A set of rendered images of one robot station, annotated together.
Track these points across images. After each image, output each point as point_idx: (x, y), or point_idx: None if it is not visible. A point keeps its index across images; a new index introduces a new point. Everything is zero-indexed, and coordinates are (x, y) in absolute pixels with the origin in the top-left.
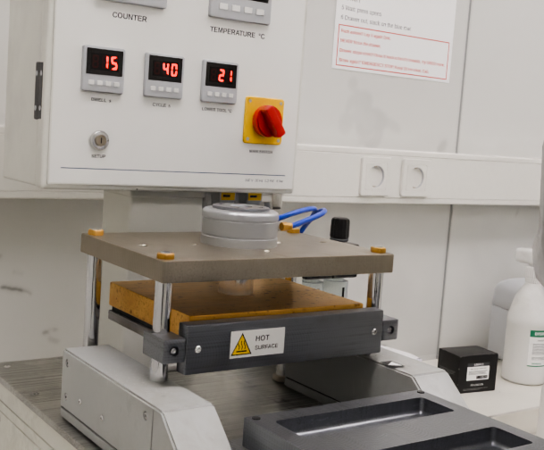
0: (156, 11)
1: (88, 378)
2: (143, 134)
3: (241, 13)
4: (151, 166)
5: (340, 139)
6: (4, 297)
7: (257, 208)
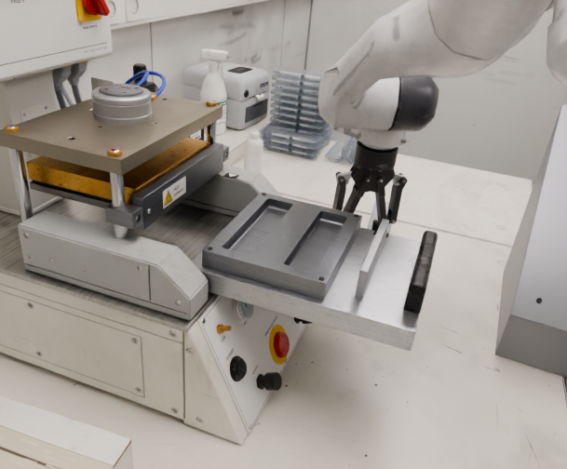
0: None
1: (60, 245)
2: (9, 30)
3: None
4: (20, 57)
5: None
6: None
7: (138, 90)
